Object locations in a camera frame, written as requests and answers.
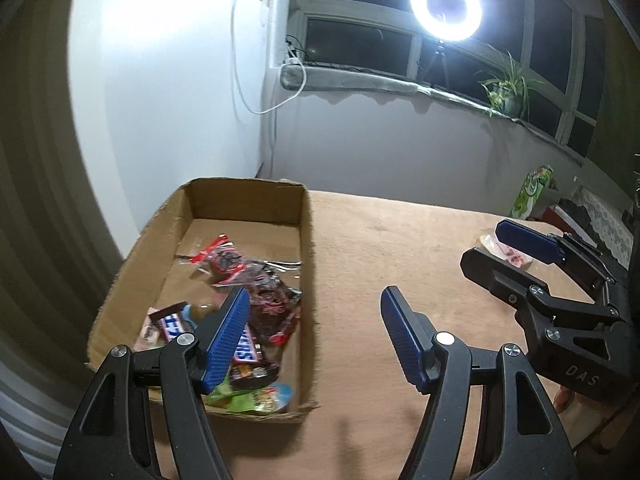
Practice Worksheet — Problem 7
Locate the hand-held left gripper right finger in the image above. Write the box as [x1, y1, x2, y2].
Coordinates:
[380, 285, 581, 480]

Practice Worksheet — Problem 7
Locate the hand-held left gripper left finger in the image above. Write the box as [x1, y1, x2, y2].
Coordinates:
[52, 286, 251, 480]

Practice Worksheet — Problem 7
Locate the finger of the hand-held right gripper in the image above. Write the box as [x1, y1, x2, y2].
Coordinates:
[460, 247, 622, 327]
[495, 220, 632, 292]

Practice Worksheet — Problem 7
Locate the sliced bread bag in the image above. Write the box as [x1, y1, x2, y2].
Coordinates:
[479, 234, 535, 270]

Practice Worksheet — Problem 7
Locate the large brown chocolate bar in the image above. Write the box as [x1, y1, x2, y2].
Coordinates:
[229, 324, 282, 387]

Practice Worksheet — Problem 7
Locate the chocolate cake clear packet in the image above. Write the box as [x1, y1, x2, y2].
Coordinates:
[245, 275, 302, 346]

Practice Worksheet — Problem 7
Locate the small brown chocolate bar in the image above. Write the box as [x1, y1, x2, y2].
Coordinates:
[150, 302, 198, 346]

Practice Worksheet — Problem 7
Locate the green yellow snack packet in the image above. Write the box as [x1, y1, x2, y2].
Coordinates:
[239, 381, 294, 414]

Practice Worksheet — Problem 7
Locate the pink candy wrapper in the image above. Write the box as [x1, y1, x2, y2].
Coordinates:
[134, 315, 167, 353]

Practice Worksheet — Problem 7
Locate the red clear snack packet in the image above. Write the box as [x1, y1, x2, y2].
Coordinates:
[187, 234, 252, 282]

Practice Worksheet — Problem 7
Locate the cardboard box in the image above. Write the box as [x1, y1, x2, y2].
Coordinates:
[86, 176, 321, 423]

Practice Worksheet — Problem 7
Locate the person's right hand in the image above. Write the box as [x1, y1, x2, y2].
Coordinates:
[554, 386, 618, 441]

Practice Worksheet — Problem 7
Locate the dark wooden cabinet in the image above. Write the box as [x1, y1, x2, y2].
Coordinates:
[542, 200, 601, 241]

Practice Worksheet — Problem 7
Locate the green carton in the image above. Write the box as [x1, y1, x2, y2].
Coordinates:
[511, 164, 555, 220]

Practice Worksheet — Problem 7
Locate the white lace cloth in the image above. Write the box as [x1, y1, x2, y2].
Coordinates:
[570, 185, 638, 266]

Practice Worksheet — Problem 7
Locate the potted spider plant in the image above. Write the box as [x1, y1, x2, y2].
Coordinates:
[477, 45, 546, 122]

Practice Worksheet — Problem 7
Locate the black tripod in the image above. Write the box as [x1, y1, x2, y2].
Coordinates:
[417, 42, 449, 88]

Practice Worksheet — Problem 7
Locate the white pipe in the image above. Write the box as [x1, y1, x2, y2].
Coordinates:
[267, 0, 293, 68]

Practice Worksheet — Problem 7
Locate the white cable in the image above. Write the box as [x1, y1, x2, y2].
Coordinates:
[231, 0, 307, 115]

